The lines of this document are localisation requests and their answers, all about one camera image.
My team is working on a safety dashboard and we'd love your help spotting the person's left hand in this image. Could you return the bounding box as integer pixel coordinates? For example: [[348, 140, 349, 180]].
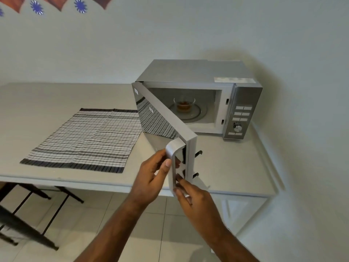
[[130, 148, 173, 207]]

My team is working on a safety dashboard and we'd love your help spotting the black metal folding stand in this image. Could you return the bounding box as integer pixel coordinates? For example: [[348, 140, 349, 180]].
[[0, 182, 85, 251]]

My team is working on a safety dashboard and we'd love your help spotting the black and white checked cloth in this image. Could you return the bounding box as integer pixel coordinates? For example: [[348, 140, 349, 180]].
[[20, 108, 144, 174]]

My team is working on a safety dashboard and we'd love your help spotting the person's right forearm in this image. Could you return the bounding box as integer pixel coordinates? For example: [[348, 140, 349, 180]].
[[209, 229, 261, 262]]

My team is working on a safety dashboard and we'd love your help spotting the white table leg frame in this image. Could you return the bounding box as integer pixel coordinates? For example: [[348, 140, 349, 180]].
[[221, 196, 270, 238]]

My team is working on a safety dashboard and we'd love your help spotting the person's left forearm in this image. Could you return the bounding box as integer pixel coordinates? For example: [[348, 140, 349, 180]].
[[73, 199, 150, 262]]

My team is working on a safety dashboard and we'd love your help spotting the brown triangular wall pennant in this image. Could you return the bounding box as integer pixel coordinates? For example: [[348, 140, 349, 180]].
[[91, 0, 115, 10], [40, 0, 70, 12], [0, 0, 27, 13]]

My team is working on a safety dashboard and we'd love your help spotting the mirrored microwave door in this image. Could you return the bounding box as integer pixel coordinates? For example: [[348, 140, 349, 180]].
[[132, 82, 203, 197]]

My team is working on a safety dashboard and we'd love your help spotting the person's right hand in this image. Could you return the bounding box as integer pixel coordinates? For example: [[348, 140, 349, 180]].
[[173, 174, 227, 239]]

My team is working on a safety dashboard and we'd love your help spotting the glass microwave turntable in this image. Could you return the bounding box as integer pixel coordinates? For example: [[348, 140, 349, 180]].
[[167, 102, 208, 122]]

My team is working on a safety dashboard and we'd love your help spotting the glass bowl with brown food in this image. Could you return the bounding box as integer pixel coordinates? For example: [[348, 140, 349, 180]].
[[174, 97, 196, 114]]

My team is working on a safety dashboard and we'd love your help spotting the silver microwave oven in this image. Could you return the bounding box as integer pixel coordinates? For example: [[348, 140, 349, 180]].
[[135, 59, 263, 141]]

